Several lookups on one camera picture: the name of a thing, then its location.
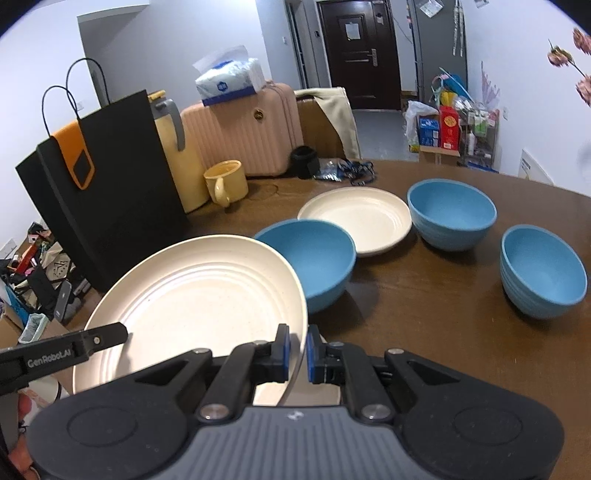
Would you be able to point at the dark door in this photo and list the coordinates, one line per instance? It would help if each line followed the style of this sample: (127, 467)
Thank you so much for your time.
(362, 52)

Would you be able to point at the large cream plate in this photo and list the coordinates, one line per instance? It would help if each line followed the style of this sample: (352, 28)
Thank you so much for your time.
(213, 292)

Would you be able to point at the white board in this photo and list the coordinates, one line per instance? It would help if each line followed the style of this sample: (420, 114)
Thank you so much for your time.
(530, 169)

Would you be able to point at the white plastic bag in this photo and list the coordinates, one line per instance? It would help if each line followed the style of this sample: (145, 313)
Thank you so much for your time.
(416, 110)

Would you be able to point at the blue bowl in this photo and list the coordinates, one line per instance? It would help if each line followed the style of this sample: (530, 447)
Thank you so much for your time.
(450, 215)
(541, 274)
(321, 253)

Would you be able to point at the black cup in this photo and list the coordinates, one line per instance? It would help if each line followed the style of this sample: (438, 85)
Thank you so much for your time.
(305, 162)

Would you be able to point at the grey refrigerator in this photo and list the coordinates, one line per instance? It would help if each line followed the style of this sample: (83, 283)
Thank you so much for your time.
(439, 41)

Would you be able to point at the metal storage rack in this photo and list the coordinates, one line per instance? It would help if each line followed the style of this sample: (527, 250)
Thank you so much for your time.
(479, 129)

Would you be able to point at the yellow mug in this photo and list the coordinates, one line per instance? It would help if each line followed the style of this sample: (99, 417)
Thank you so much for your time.
(226, 182)

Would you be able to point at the tissue pack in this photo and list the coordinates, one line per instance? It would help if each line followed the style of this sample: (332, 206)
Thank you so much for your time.
(228, 74)

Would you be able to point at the pink suitcase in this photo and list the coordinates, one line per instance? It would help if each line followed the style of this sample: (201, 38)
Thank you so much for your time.
(260, 130)

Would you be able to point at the black paper bag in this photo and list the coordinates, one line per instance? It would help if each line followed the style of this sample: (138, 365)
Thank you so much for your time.
(103, 186)

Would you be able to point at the cardboard box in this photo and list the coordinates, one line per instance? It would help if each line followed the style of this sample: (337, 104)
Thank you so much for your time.
(439, 156)

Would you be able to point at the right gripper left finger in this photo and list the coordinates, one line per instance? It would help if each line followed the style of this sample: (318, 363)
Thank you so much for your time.
(231, 381)

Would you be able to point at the wooden chair with beige cloth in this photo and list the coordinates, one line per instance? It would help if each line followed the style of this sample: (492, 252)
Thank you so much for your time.
(327, 123)

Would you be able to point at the blue box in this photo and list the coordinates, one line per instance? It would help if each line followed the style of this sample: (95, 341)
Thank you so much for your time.
(428, 128)

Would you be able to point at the yellow kettle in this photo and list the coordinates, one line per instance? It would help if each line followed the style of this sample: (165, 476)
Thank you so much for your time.
(182, 157)

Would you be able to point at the dried pink flowers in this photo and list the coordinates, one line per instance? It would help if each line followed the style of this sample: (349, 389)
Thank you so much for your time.
(559, 57)

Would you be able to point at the left hand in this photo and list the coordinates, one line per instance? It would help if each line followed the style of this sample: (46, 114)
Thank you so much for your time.
(19, 456)

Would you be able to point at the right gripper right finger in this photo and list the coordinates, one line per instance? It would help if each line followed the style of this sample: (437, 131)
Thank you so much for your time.
(348, 366)

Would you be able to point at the red box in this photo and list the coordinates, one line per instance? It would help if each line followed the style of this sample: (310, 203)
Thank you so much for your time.
(449, 128)

